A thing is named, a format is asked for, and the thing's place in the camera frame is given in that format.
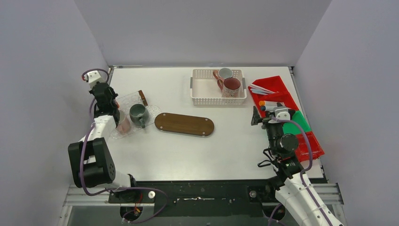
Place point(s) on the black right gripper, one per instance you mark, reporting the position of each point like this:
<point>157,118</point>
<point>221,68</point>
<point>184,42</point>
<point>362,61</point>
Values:
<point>257,119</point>

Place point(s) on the white blue toothbrush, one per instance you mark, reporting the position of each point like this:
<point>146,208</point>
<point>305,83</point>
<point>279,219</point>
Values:
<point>256,91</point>

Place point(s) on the pink mug white inside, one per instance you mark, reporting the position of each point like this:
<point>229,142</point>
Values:
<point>124,126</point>

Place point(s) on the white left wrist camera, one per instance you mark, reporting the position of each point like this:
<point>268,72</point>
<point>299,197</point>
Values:
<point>93,77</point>

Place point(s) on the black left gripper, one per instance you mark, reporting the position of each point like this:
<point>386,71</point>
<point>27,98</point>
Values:
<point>110,104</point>

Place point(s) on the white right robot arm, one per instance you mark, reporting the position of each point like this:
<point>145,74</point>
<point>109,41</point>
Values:
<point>293,189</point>

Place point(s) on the clear textured acrylic tray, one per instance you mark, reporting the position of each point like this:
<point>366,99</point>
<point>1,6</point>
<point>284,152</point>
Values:
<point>153,112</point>

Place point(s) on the pink ghost pattern mug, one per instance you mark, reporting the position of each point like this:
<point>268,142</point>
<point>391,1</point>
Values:
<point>229,87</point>

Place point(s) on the wooden acrylic toothbrush holder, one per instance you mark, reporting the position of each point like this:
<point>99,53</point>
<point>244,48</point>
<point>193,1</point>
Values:
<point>125,102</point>

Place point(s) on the red plastic organizer tray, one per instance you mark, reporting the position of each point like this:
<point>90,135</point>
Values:
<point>281,94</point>

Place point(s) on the white toothpaste tube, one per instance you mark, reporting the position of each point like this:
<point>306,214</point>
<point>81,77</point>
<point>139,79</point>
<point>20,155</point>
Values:
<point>270,103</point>

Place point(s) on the white perforated plastic basket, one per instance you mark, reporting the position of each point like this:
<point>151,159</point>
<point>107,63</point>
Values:
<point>205,92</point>

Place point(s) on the black capped toothpaste tube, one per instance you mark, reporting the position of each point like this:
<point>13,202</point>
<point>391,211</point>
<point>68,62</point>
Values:
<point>267,108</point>

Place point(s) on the green plastic tray insert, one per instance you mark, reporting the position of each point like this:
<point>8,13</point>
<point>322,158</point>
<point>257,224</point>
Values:
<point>290,128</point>

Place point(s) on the grey-green ceramic mug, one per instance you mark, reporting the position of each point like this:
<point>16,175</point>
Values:
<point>139,115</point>

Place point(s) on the white pink toothbrush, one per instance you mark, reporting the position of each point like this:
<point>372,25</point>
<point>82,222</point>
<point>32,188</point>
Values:
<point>253,86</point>

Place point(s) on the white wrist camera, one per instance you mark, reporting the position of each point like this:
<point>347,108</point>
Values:
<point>283,115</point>
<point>93,77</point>

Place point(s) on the brown oval wooden tray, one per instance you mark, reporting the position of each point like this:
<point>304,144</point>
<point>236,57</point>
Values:
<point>184,124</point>

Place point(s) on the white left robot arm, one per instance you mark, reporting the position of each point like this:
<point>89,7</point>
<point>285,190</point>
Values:
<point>90,159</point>

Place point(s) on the orange-pink mug white inside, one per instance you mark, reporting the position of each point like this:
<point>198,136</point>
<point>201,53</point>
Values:
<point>221,75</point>

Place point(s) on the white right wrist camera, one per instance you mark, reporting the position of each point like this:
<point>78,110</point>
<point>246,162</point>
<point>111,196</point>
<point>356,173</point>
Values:
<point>283,115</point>

